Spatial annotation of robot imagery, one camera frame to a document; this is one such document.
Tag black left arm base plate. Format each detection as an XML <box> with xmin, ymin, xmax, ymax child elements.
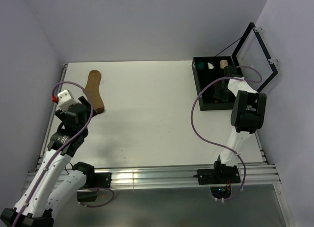
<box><xmin>83</xmin><ymin>172</ymin><xmax>112</xmax><ymax>188</ymax></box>

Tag glass box lid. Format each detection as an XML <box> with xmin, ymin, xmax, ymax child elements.
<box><xmin>232</xmin><ymin>22</ymin><xmax>279</xmax><ymax>92</ymax></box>

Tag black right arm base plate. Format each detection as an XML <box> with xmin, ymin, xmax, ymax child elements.
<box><xmin>193</xmin><ymin>169</ymin><xmax>241</xmax><ymax>185</ymax></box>

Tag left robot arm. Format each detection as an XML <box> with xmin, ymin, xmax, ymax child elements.
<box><xmin>0</xmin><ymin>93</ymin><xmax>96</xmax><ymax>227</ymax></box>

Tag aluminium front frame rails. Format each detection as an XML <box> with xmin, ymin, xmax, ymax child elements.
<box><xmin>23</xmin><ymin>163</ymin><xmax>282</xmax><ymax>192</ymax></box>

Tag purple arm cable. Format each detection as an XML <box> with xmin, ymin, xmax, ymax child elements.
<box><xmin>12</xmin><ymin>81</ymin><xmax>94</xmax><ymax>227</ymax></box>
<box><xmin>190</xmin><ymin>65</ymin><xmax>263</xmax><ymax>203</ymax></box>

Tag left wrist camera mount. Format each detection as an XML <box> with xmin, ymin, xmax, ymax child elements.
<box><xmin>52</xmin><ymin>90</ymin><xmax>77</xmax><ymax>112</ymax></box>

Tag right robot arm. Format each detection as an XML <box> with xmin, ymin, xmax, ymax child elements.
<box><xmin>212</xmin><ymin>60</ymin><xmax>267</xmax><ymax>183</ymax></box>

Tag tan ribbed sock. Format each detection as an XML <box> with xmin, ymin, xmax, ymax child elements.
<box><xmin>85</xmin><ymin>70</ymin><xmax>105</xmax><ymax>114</ymax></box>

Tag white rolled sock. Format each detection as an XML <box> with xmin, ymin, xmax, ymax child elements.
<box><xmin>208</xmin><ymin>63</ymin><xmax>214</xmax><ymax>70</ymax></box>

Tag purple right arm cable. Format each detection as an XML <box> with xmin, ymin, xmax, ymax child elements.
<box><xmin>190</xmin><ymin>65</ymin><xmax>263</xmax><ymax>203</ymax></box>

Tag teal rolled sock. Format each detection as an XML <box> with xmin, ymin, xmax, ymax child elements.
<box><xmin>197</xmin><ymin>62</ymin><xmax>206</xmax><ymax>70</ymax></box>

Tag black storage box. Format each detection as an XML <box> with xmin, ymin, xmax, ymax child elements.
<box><xmin>191</xmin><ymin>56</ymin><xmax>236</xmax><ymax>111</ymax></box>

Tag beige rolled sock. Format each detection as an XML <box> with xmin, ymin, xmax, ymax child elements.
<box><xmin>220</xmin><ymin>60</ymin><xmax>229</xmax><ymax>69</ymax></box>

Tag aluminium table edge rail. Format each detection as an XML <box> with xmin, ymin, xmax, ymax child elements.
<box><xmin>35</xmin><ymin>63</ymin><xmax>69</xmax><ymax>173</ymax></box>

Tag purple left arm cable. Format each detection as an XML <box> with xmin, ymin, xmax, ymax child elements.
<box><xmin>12</xmin><ymin>81</ymin><xmax>94</xmax><ymax>227</ymax></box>

